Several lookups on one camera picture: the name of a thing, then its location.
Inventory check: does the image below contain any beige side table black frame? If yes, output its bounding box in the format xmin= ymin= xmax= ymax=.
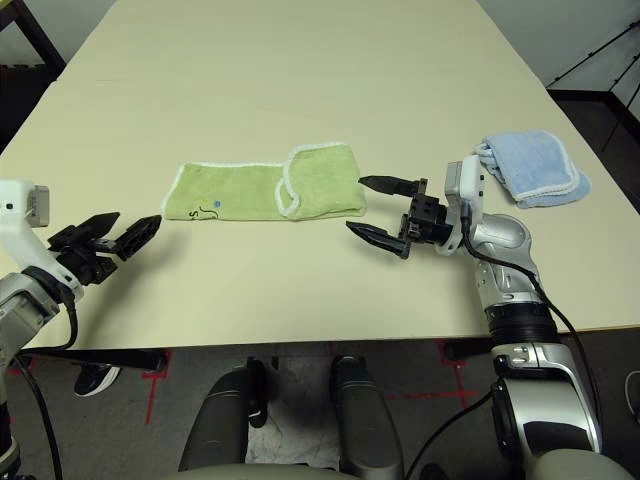
xmin=0 ymin=0 xmax=66 ymax=69

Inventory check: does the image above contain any black bystander sneaker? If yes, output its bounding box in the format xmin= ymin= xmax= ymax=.
xmin=73 ymin=363 xmax=121 ymax=399

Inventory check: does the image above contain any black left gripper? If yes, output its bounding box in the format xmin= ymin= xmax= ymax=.
xmin=47 ymin=211 xmax=163 ymax=287

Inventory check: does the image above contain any dark left robot leg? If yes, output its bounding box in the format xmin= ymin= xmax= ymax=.
xmin=177 ymin=364 xmax=275 ymax=474

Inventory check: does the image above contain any green towel with white trim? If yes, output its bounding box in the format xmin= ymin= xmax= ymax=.
xmin=160 ymin=142 xmax=368 ymax=222

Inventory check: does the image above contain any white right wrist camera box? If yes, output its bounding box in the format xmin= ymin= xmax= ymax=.
xmin=443 ymin=154 xmax=487 ymax=257

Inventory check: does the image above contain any black tripod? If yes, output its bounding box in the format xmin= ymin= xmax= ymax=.
xmin=544 ymin=14 xmax=640 ymax=151

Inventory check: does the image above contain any white crumpled floor sheet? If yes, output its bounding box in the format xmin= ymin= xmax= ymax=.
xmin=247 ymin=427 xmax=341 ymax=471

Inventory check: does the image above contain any grey robot torso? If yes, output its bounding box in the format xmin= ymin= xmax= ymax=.
xmin=164 ymin=462 xmax=351 ymax=480

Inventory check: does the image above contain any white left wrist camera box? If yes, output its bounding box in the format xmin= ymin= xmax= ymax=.
xmin=0 ymin=179 xmax=84 ymax=304

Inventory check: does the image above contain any black table foot bar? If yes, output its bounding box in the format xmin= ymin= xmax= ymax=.
xmin=19 ymin=348 xmax=169 ymax=374
xmin=444 ymin=337 xmax=496 ymax=361

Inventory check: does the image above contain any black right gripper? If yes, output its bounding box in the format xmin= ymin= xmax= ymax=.
xmin=345 ymin=174 xmax=454 ymax=261

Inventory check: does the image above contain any dark right robot leg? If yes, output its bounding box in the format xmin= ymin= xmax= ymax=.
xmin=332 ymin=354 xmax=405 ymax=480

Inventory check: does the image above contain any black foam floor mat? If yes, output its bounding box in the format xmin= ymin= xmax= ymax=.
xmin=0 ymin=62 xmax=64 ymax=151

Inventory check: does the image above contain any dark robot leg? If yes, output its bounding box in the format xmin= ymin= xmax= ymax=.
xmin=332 ymin=354 xmax=405 ymax=480
xmin=177 ymin=364 xmax=275 ymax=474

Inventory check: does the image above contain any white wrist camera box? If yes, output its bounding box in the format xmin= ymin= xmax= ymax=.
xmin=443 ymin=154 xmax=487 ymax=257
xmin=0 ymin=179 xmax=84 ymax=304

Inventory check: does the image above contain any folded light blue towel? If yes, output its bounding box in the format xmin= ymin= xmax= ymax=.
xmin=472 ymin=129 xmax=593 ymax=210

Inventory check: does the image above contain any black low platform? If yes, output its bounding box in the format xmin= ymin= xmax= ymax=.
xmin=547 ymin=87 xmax=640 ymax=216

